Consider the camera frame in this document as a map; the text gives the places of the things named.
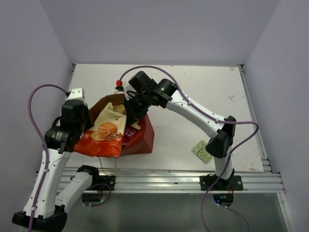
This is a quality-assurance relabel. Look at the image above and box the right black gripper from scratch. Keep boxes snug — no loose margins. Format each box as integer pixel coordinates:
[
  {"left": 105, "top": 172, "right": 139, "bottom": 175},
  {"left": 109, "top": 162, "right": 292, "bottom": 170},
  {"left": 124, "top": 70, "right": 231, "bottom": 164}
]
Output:
[{"left": 122, "top": 92, "right": 152, "bottom": 125}]

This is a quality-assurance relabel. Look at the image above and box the orange beige chips bag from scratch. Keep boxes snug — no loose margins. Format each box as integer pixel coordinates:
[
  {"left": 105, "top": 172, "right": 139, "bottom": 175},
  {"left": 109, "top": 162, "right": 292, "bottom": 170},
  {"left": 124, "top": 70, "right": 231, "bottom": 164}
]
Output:
[{"left": 73, "top": 103, "right": 126, "bottom": 158}]

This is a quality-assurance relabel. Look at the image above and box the pink REAL chips bag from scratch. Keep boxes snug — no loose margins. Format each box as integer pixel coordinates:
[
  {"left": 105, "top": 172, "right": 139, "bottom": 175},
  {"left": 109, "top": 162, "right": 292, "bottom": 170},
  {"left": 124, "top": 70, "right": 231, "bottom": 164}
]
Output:
[{"left": 123, "top": 123, "right": 141, "bottom": 146}]

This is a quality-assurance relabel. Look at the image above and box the red paper bag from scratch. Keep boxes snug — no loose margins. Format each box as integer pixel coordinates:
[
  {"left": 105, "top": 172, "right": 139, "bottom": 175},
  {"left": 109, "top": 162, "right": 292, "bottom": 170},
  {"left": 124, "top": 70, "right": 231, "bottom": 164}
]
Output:
[{"left": 89, "top": 94, "right": 155, "bottom": 159}]

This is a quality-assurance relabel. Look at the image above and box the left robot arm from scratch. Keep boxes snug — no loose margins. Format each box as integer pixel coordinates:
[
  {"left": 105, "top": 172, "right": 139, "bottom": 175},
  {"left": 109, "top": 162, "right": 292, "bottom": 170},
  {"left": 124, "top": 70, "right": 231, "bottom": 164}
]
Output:
[{"left": 12, "top": 100, "right": 100, "bottom": 232}]

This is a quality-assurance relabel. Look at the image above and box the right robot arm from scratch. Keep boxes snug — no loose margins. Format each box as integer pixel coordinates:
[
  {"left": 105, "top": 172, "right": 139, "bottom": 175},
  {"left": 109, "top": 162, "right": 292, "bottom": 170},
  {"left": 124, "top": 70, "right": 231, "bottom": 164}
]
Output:
[{"left": 117, "top": 71, "right": 236, "bottom": 190}]

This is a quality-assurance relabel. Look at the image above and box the green small sachet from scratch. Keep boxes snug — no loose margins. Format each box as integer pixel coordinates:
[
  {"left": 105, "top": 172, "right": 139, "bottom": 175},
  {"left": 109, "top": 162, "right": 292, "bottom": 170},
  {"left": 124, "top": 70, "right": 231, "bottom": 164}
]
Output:
[{"left": 191, "top": 140, "right": 212, "bottom": 164}]

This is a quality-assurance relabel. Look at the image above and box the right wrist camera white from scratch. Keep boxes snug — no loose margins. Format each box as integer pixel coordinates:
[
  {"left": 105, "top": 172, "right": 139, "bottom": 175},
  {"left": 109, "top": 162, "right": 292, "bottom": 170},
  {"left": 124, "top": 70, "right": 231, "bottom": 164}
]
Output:
[{"left": 115, "top": 80, "right": 131, "bottom": 93}]

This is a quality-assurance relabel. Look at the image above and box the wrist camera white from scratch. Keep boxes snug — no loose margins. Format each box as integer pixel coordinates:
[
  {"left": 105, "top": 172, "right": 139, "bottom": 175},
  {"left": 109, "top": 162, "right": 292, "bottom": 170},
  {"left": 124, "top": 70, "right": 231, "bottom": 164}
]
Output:
[
  {"left": 115, "top": 80, "right": 131, "bottom": 93},
  {"left": 67, "top": 87, "right": 85, "bottom": 102}
]

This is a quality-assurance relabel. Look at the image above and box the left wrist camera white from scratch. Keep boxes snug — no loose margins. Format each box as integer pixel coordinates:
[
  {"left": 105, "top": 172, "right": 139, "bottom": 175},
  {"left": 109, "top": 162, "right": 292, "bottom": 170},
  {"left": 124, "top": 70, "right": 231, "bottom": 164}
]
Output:
[{"left": 67, "top": 87, "right": 85, "bottom": 102}]

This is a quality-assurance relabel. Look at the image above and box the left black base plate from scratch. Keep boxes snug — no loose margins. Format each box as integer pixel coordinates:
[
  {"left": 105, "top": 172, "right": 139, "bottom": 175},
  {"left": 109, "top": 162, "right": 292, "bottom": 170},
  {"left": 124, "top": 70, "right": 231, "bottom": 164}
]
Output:
[{"left": 86, "top": 175, "right": 116, "bottom": 192}]

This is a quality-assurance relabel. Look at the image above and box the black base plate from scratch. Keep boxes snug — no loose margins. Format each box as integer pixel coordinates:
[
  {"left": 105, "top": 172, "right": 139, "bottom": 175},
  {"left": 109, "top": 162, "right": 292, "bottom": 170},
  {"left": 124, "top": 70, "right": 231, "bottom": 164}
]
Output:
[
  {"left": 199, "top": 174, "right": 244, "bottom": 191},
  {"left": 86, "top": 175, "right": 116, "bottom": 192}
]

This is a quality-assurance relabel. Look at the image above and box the aluminium mounting rail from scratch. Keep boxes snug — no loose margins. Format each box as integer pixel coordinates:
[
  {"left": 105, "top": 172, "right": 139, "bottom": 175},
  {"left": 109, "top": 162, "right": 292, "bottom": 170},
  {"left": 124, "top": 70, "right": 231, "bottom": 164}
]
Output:
[{"left": 99, "top": 169, "right": 285, "bottom": 193}]

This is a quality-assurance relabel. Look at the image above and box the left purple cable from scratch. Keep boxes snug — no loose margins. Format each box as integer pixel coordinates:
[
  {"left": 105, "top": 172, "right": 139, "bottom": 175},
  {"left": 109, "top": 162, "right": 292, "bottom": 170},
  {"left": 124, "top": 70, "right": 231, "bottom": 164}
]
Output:
[{"left": 28, "top": 84, "right": 70, "bottom": 232}]

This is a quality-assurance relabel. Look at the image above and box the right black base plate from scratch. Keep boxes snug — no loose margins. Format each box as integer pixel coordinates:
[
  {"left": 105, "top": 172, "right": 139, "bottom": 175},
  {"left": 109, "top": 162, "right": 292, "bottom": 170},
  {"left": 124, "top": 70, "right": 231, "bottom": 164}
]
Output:
[{"left": 199, "top": 174, "right": 244, "bottom": 191}]

